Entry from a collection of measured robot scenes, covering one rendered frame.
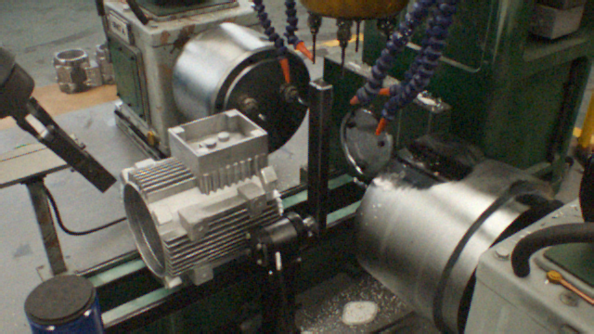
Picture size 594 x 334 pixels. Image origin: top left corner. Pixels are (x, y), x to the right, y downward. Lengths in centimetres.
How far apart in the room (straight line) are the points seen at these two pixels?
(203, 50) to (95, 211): 44
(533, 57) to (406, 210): 43
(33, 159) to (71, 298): 56
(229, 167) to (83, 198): 61
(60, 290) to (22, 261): 74
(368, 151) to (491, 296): 52
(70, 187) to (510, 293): 108
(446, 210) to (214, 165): 34
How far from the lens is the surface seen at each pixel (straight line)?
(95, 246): 130
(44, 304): 56
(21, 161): 109
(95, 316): 57
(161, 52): 134
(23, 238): 137
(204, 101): 119
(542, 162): 133
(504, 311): 71
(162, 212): 86
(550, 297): 66
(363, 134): 115
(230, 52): 120
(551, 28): 117
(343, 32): 95
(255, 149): 92
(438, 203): 80
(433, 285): 79
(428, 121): 102
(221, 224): 90
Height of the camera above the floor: 159
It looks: 33 degrees down
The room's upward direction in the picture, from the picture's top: straight up
